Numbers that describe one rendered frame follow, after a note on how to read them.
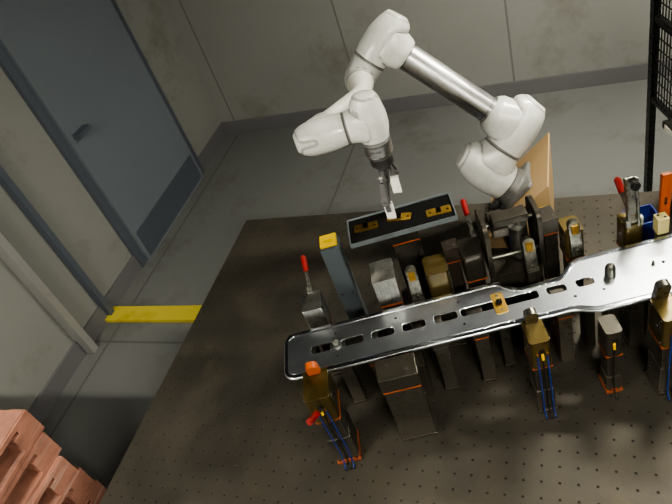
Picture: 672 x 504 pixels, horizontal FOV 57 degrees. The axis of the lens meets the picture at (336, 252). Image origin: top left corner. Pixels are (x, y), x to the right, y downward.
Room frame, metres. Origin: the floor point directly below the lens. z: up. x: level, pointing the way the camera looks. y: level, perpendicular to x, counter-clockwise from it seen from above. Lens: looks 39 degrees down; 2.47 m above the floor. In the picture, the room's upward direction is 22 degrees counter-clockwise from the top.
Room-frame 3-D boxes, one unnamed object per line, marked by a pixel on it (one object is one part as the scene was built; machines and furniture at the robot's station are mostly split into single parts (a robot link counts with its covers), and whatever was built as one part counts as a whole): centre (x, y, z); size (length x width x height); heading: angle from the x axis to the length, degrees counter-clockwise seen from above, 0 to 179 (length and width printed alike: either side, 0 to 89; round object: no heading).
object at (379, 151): (1.65, -0.24, 1.46); 0.09 x 0.09 x 0.06
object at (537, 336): (1.07, -0.44, 0.87); 0.12 x 0.07 x 0.35; 170
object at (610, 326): (1.04, -0.65, 0.84); 0.10 x 0.05 x 0.29; 170
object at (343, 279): (1.68, 0.01, 0.92); 0.08 x 0.08 x 0.44; 80
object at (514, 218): (1.45, -0.55, 0.94); 0.18 x 0.13 x 0.49; 80
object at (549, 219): (1.44, -0.67, 0.91); 0.07 x 0.05 x 0.42; 170
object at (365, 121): (1.65, -0.23, 1.57); 0.13 x 0.11 x 0.16; 81
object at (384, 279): (1.50, -0.12, 0.90); 0.13 x 0.08 x 0.41; 170
